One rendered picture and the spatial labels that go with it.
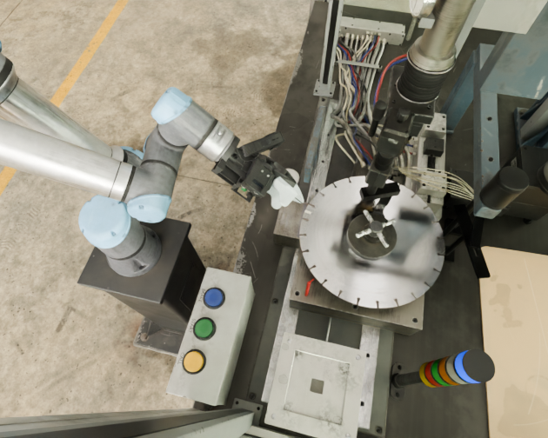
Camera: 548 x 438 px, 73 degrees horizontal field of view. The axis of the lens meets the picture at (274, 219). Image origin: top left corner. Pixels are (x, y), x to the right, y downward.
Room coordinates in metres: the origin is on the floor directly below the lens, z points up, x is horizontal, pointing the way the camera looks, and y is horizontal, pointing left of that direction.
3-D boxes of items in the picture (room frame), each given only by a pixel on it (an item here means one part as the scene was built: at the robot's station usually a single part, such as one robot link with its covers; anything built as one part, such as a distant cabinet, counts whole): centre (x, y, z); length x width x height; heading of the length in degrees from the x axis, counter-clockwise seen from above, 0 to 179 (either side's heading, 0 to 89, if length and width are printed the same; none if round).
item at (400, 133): (0.41, -0.22, 1.17); 0.06 x 0.05 x 0.20; 155
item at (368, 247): (0.34, -0.22, 0.96); 0.11 x 0.11 x 0.03
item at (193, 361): (0.09, 0.18, 0.90); 0.04 x 0.04 x 0.02
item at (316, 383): (0.03, -0.07, 0.82); 0.18 x 0.18 x 0.15; 74
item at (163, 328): (0.41, 0.40, 0.37); 0.40 x 0.40 x 0.75; 74
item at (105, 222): (0.41, 0.40, 0.91); 0.13 x 0.12 x 0.14; 173
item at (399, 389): (0.04, -0.28, 0.76); 0.09 x 0.03 x 0.03; 164
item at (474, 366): (0.04, -0.28, 1.14); 0.05 x 0.04 x 0.03; 74
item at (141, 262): (0.41, 0.40, 0.80); 0.15 x 0.15 x 0.10
